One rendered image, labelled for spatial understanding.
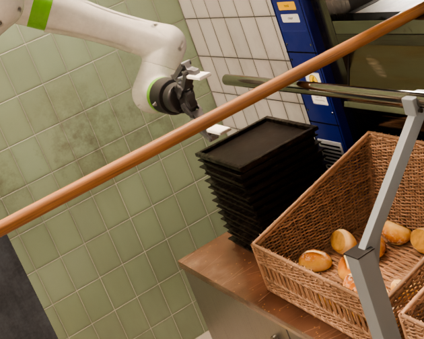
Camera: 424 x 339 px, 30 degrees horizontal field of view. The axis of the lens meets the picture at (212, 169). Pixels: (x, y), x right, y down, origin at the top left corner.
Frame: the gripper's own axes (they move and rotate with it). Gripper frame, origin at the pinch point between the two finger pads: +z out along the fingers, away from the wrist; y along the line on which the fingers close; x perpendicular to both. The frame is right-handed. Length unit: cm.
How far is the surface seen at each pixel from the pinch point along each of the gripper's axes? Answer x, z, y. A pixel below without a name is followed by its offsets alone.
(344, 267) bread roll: -20, -2, 56
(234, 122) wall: -53, -106, 42
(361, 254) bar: 3, 46, 25
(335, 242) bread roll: -28, -17, 57
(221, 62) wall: -53, -99, 17
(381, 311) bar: 3, 47, 37
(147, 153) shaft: 21.5, 7.8, 0.6
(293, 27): -51, -41, 2
